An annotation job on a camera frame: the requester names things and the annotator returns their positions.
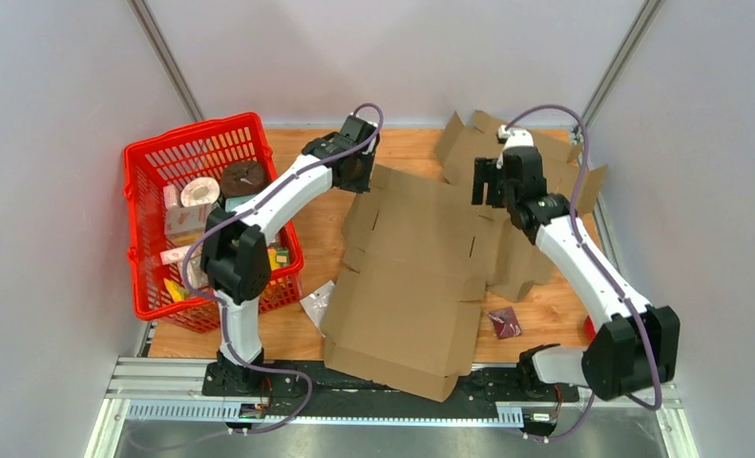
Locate pink white carton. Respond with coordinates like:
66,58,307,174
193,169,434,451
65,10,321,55
163,203,214,246

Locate teal snack box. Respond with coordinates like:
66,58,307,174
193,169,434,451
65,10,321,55
224,194,257,212

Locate dark red packet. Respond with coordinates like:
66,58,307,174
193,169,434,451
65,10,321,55
487,306,523,340

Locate red apple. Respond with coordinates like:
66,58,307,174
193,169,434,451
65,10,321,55
583,316,598,343

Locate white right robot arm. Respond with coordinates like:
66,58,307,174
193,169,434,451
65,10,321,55
472,147,681,410

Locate red plastic basket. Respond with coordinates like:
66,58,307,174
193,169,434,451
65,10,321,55
122,112,304,334

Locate brown round cake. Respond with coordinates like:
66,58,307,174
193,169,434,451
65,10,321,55
220,160,267,198

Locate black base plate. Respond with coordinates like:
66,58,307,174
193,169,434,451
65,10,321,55
201,360,579,419

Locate pink white tape roll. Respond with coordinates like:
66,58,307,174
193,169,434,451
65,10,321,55
179,177,220,207

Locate aluminium front rail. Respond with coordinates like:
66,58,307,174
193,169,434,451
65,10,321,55
98,357,685,426

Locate clear plastic bag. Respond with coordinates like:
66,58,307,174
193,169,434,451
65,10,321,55
300,281,335,334

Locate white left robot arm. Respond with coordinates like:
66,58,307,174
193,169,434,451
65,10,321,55
200,114,382,396

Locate brown cardboard box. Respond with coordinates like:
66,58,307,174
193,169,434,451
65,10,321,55
321,165,553,402

